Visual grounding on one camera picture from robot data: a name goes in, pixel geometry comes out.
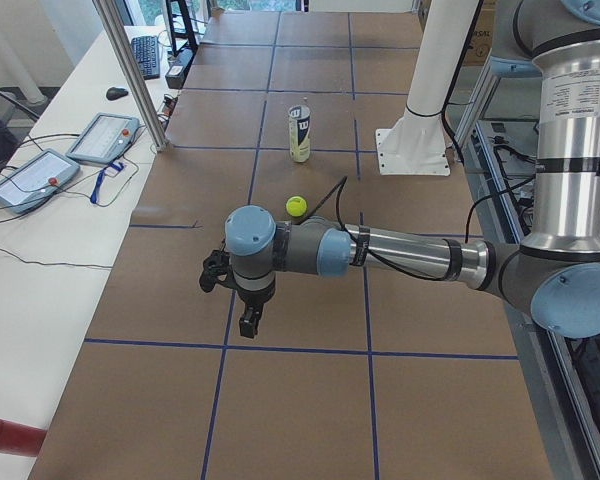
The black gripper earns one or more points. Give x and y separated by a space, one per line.
254 298

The yellow tennis ball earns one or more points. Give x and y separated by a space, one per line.
296 206

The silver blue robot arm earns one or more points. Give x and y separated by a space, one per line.
553 275

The clear tennis ball can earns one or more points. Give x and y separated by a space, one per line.
299 133

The far teach pendant tablet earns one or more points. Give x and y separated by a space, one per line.
105 139

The teach pendant tablet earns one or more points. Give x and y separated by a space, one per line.
105 139
36 181

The white pillar with base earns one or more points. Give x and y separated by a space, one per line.
415 145

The near teach pendant tablet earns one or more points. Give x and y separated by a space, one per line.
36 181

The black computer mouse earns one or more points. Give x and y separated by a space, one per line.
115 93

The red cylinder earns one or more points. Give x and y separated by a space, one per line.
19 439

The black keyboard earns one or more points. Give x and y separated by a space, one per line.
146 51

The aluminium frame post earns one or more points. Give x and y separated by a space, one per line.
120 42

